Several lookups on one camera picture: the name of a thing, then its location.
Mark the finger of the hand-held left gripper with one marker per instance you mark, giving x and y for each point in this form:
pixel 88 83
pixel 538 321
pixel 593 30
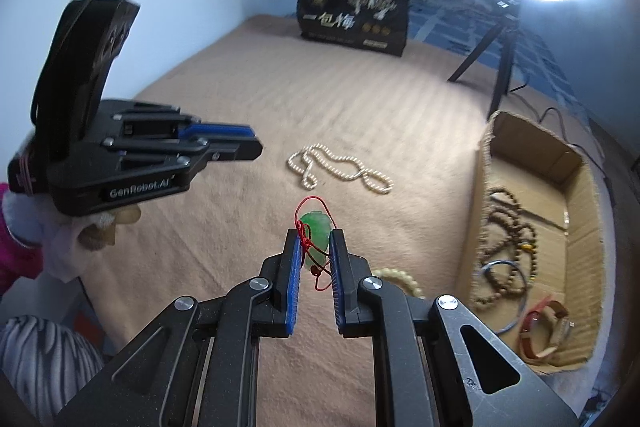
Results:
pixel 235 149
pixel 220 130

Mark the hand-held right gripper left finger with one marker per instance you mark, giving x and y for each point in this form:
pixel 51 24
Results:
pixel 295 287

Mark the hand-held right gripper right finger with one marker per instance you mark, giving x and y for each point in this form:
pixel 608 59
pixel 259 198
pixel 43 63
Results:
pixel 336 287

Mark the thin dark bangle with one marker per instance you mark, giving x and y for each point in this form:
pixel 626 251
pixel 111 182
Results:
pixel 526 294

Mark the cardboard box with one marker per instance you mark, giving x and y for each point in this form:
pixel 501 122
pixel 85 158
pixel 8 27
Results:
pixel 582 232

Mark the person's left forearm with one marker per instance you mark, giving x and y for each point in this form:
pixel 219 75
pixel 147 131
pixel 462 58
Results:
pixel 30 232

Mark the person's left hand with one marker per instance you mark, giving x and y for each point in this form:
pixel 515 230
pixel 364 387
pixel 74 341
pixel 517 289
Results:
pixel 107 227

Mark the black snack bag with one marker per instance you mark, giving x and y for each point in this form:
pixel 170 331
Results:
pixel 350 17

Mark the blue patterned sheet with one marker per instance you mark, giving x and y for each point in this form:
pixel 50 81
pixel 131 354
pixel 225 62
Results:
pixel 450 37

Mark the person's zebra print leg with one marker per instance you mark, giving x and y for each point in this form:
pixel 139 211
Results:
pixel 40 357

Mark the black tripod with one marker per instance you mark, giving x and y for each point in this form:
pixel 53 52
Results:
pixel 505 57

